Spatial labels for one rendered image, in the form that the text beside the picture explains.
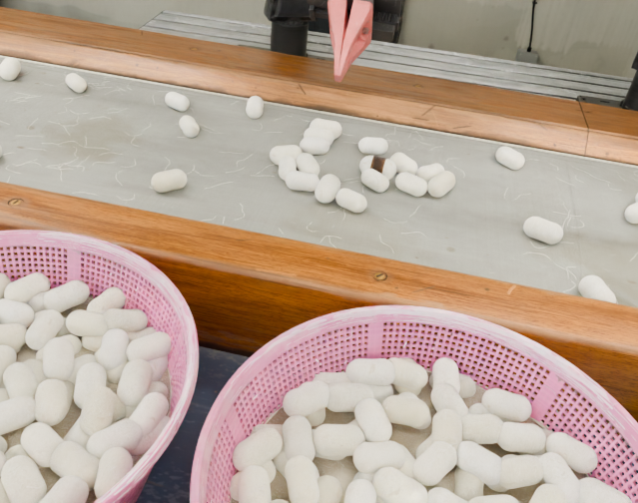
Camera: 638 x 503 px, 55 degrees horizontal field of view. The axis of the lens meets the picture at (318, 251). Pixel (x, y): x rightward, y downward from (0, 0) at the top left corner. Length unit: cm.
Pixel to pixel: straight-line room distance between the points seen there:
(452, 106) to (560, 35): 201
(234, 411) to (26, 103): 51
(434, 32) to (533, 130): 196
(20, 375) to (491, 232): 41
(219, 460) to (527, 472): 18
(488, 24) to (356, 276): 231
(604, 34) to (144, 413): 258
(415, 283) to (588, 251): 20
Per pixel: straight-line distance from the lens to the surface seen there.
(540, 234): 59
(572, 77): 128
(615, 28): 281
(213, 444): 36
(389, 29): 72
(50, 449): 40
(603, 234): 65
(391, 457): 39
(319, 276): 46
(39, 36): 93
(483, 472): 40
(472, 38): 273
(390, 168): 63
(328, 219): 57
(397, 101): 77
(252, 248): 48
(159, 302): 45
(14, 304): 49
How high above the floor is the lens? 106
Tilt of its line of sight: 37 degrees down
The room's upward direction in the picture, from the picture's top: 7 degrees clockwise
